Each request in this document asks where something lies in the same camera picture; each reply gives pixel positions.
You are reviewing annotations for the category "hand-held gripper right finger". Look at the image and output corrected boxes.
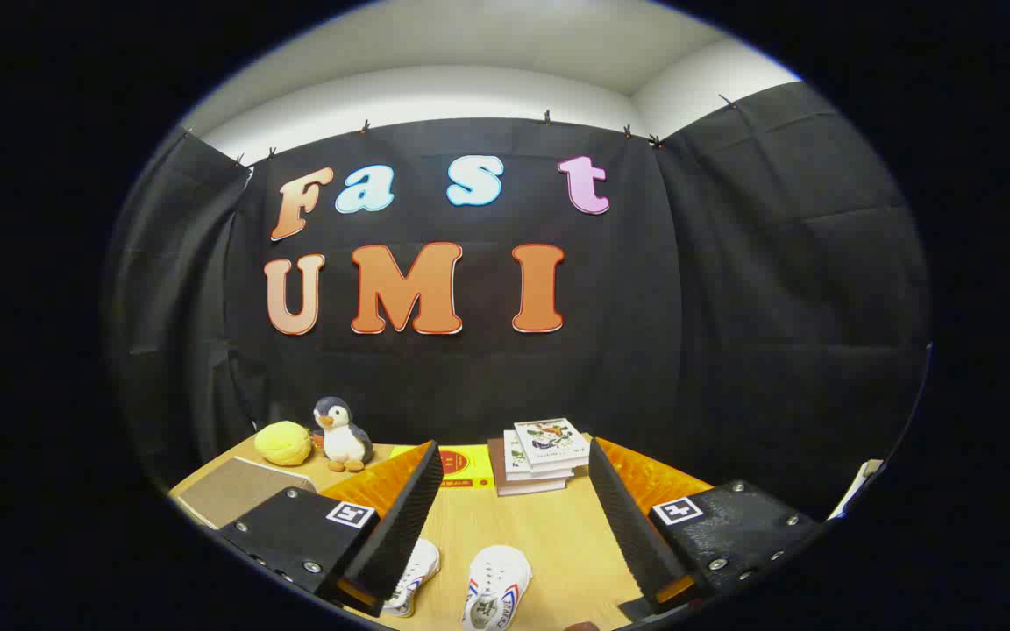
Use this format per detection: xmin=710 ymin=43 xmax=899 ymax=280
xmin=587 ymin=436 xmax=825 ymax=614

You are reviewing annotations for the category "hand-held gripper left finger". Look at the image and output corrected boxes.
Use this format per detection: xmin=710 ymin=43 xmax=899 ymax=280
xmin=217 ymin=440 xmax=445 ymax=616

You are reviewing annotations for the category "white canvas shoe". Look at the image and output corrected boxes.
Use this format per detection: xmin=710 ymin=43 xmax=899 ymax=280
xmin=460 ymin=545 xmax=532 ymax=631
xmin=382 ymin=538 xmax=441 ymax=619

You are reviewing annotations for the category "beige fabric storage box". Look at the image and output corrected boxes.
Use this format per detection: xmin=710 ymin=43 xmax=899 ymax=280
xmin=176 ymin=456 xmax=317 ymax=529

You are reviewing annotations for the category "yellow book with red circle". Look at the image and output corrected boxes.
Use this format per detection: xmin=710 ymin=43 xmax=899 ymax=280
xmin=389 ymin=444 xmax=495 ymax=489

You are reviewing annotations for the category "penguin plush toy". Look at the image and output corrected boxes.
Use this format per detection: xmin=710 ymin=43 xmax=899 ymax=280
xmin=312 ymin=396 xmax=374 ymax=473

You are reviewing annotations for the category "floral cover book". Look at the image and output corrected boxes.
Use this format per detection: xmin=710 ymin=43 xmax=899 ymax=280
xmin=514 ymin=418 xmax=591 ymax=474

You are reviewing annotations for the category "white cover book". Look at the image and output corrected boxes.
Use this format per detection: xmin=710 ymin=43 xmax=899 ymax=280
xmin=503 ymin=429 xmax=576 ymax=483

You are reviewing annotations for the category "yellow plush ball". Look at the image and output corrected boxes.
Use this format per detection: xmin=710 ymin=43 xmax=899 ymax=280
xmin=254 ymin=421 xmax=313 ymax=467

